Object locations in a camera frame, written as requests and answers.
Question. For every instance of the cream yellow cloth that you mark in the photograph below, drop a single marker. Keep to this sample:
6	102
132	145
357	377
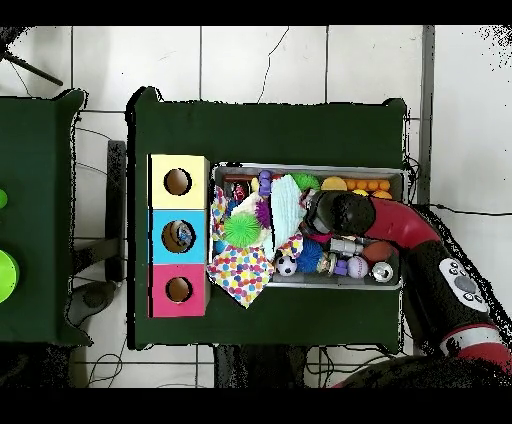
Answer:
246	204

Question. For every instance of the mint green muslin cloth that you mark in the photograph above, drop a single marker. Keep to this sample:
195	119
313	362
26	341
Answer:
286	212

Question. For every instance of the green spiky toy with eyes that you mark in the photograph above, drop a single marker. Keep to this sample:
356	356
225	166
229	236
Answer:
304	180

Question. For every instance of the large polka dot cloth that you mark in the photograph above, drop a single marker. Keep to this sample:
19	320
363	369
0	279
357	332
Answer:
240	276

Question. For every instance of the crushed clear plastic bottle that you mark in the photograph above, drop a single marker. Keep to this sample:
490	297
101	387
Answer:
184	236

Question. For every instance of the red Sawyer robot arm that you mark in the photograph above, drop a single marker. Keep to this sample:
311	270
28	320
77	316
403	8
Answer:
400	224

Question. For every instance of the shallow clear mesh bin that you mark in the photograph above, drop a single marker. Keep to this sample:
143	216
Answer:
320	284

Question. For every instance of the wooden box with three holes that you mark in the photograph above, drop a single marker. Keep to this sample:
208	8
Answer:
158	240

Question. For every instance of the green spiky ball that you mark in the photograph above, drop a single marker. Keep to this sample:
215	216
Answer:
242	230

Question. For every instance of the purple toy block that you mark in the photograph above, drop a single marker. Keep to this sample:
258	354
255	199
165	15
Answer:
264	183

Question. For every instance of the black white soccer ball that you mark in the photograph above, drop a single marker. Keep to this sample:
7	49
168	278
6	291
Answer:
286	265

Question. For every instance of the white baseball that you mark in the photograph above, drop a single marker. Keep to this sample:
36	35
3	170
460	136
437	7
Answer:
357	267

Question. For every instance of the orange toy basketball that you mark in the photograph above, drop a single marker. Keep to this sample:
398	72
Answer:
382	194

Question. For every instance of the brown toy football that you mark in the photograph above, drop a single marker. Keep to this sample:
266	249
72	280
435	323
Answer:
378	251

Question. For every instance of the silver drink can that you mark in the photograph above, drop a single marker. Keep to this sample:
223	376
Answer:
382	272

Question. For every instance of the dark green side table cloth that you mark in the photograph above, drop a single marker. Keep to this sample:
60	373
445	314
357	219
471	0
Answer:
36	160

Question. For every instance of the small bright green round object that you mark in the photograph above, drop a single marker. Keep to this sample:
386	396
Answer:
2	198

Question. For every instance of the large bright green round object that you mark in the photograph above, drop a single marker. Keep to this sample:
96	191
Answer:
7	276

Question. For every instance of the black tripod leg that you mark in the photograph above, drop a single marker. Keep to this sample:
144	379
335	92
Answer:
36	72

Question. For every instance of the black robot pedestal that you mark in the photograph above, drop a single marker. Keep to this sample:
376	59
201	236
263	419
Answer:
248	368

